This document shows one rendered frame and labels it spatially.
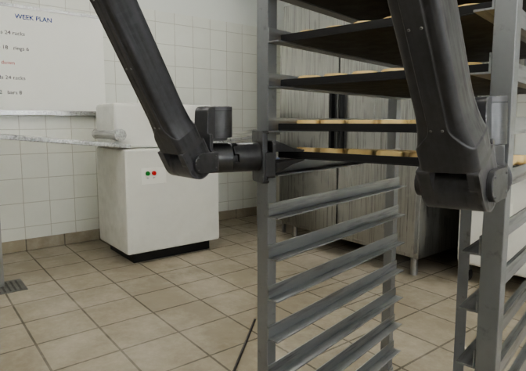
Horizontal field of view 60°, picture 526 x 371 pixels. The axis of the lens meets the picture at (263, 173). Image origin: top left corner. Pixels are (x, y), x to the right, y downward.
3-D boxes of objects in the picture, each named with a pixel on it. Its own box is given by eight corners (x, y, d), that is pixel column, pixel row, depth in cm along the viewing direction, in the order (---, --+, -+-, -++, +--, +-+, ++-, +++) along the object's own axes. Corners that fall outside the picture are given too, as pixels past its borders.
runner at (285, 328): (277, 343, 97) (277, 330, 97) (267, 340, 99) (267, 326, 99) (403, 270, 145) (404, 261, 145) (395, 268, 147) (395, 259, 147)
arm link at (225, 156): (197, 171, 90) (203, 175, 84) (196, 135, 88) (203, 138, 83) (231, 169, 92) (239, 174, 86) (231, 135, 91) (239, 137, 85)
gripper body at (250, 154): (272, 131, 87) (234, 131, 85) (272, 183, 88) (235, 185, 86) (260, 130, 93) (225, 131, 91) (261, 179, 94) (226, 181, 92)
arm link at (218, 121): (163, 170, 84) (196, 174, 78) (162, 106, 82) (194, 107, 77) (210, 163, 93) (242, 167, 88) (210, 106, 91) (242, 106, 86)
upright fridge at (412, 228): (477, 257, 358) (492, -14, 335) (409, 282, 302) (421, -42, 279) (343, 225, 467) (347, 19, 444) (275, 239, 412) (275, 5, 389)
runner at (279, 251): (277, 261, 95) (277, 247, 95) (267, 259, 97) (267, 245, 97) (405, 214, 143) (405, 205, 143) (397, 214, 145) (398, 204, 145)
